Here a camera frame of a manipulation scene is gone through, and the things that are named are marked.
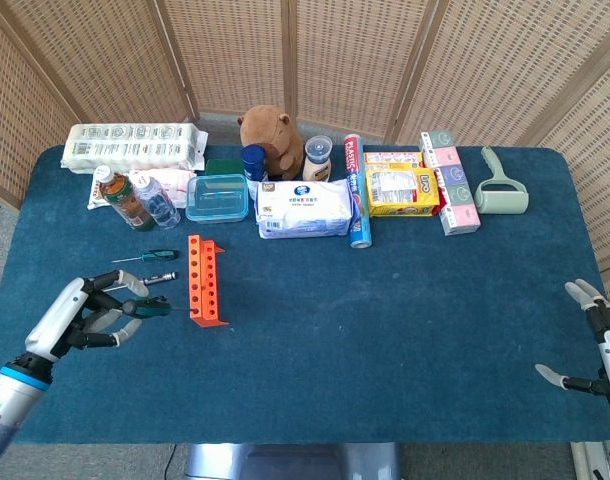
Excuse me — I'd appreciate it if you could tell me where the black metal precision screwdriver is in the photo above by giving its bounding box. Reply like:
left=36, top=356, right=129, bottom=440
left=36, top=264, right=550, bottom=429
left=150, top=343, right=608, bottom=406
left=104, top=271, right=179, bottom=294

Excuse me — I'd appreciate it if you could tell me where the blue white spray can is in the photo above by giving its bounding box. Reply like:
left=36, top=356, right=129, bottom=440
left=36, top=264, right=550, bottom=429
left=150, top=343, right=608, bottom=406
left=241, top=144, right=269, bottom=201

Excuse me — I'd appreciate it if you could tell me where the white metal frame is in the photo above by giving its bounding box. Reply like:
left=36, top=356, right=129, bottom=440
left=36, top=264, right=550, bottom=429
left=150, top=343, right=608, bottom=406
left=570, top=439, right=610, bottom=480

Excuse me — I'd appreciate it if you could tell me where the pale green lint roller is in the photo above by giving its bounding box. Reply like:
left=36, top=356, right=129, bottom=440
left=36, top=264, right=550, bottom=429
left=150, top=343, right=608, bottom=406
left=473, top=145, right=530, bottom=216

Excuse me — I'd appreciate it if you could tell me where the yellow Lipo snack bag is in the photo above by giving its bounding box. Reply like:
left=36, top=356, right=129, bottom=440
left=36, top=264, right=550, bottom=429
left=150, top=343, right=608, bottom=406
left=365, top=166, right=442, bottom=219

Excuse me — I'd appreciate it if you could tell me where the small green screwdriver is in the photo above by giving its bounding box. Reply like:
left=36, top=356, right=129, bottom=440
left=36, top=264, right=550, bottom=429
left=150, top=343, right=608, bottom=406
left=111, top=249, right=180, bottom=264

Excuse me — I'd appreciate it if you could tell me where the clear water bottle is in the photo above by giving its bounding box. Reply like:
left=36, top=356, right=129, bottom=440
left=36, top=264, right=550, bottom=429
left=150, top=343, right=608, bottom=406
left=129, top=172, right=182, bottom=230

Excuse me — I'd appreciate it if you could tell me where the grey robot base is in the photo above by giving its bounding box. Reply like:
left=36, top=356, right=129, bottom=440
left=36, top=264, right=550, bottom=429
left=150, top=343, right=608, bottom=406
left=184, top=442, right=402, bottom=480

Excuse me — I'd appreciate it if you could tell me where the brown capybara plush toy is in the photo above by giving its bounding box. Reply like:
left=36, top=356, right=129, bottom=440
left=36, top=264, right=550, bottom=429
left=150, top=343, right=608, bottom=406
left=237, top=105, right=306, bottom=181

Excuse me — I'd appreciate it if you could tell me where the clear container blue lid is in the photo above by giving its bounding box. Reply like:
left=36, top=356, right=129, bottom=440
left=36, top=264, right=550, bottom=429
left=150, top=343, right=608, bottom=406
left=185, top=173, right=250, bottom=225

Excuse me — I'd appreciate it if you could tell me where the plastic wrap roll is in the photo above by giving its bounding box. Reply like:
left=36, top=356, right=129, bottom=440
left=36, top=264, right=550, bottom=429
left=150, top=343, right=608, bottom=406
left=342, top=132, right=374, bottom=250

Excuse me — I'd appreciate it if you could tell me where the dark green box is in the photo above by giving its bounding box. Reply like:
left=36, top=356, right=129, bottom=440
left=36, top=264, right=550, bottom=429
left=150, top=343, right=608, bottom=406
left=204, top=158, right=246, bottom=177

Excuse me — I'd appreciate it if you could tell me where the orange plastic tool rack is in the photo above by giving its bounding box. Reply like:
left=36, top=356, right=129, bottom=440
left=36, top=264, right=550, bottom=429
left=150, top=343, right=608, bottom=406
left=186, top=234, right=230, bottom=331

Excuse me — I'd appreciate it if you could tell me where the green tea bottle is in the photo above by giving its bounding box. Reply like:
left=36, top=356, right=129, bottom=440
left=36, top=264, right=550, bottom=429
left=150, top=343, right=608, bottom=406
left=94, top=165, right=156, bottom=233

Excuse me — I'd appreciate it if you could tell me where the woven wooden folding screen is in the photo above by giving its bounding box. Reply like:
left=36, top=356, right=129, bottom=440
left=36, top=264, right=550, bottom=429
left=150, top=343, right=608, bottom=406
left=0, top=0, right=610, bottom=301

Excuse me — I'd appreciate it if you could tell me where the blue table cloth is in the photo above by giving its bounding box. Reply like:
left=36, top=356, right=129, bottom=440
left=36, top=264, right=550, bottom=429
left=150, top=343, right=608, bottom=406
left=0, top=144, right=610, bottom=446

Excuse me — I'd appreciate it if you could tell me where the white wrapped paper pack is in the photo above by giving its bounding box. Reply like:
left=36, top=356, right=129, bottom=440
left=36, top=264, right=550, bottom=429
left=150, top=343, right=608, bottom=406
left=60, top=122, right=209, bottom=175

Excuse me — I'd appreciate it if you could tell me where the pastel tissue box pack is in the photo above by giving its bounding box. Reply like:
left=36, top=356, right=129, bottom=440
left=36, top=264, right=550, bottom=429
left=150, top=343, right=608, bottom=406
left=418, top=130, right=482, bottom=237

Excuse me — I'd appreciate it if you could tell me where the white pink plastic bag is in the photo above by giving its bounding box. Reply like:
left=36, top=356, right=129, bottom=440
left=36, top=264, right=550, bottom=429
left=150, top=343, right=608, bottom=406
left=86, top=168, right=199, bottom=211

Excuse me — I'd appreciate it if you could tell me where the white blue wipes pack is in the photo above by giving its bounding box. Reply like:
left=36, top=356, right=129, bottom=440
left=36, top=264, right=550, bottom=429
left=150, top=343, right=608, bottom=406
left=255, top=178, right=356, bottom=240

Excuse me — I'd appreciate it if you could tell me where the large green black screwdriver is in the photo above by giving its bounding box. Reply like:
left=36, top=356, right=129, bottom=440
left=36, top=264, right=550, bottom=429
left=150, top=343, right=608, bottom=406
left=122, top=295, right=198, bottom=319

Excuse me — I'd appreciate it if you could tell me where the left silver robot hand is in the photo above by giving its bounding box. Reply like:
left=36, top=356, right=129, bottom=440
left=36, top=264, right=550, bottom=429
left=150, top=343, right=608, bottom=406
left=23, top=269, right=151, bottom=364

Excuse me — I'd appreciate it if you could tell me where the cream bottle clear cap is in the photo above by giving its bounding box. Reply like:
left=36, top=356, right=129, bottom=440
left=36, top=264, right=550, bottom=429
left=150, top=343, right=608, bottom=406
left=301, top=135, right=334, bottom=183

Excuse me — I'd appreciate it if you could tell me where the thin black floor cable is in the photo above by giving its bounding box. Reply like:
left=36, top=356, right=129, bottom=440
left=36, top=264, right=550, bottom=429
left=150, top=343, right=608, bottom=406
left=163, top=443, right=179, bottom=480

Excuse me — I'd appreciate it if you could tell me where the white red snack box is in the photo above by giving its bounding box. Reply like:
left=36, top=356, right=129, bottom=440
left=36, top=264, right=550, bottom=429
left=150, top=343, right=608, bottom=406
left=363, top=151, right=425, bottom=170

